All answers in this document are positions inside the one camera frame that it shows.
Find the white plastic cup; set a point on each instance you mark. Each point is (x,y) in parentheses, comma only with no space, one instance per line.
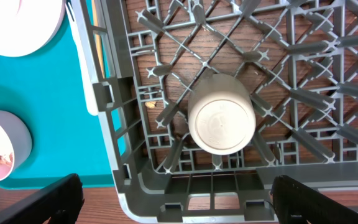
(221,118)

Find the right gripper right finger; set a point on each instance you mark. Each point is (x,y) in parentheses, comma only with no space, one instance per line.
(295,202)

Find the large white plate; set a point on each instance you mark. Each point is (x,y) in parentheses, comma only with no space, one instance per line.
(28,25)

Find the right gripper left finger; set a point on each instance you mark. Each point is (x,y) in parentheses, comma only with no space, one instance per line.
(59,202)

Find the wooden chopstick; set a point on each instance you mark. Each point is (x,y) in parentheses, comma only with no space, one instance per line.
(98,41)

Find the grey dishwasher rack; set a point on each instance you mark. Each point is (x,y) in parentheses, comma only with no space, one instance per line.
(299,62)

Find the bowl with nuts and crumbs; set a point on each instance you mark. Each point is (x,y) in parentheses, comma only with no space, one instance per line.
(15,143)

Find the teal serving tray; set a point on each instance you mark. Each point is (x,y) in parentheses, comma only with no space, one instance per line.
(45,90)

